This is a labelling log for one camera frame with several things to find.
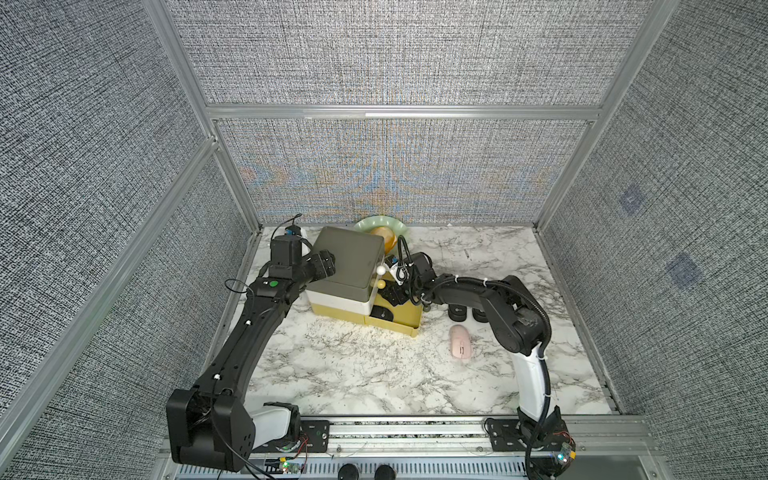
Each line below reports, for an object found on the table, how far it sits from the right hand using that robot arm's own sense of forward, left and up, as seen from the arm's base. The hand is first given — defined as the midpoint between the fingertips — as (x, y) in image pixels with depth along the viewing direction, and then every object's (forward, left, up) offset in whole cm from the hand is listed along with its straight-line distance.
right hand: (388, 280), depth 100 cm
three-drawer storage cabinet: (-12, +11, +11) cm, 20 cm away
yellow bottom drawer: (-12, -7, 0) cm, 13 cm away
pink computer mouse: (-22, -20, +1) cm, 30 cm away
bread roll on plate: (+16, 0, +4) cm, 17 cm away
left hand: (-5, +16, +20) cm, 26 cm away
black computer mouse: (-12, +2, 0) cm, 12 cm away
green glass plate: (+25, +7, +1) cm, 26 cm away
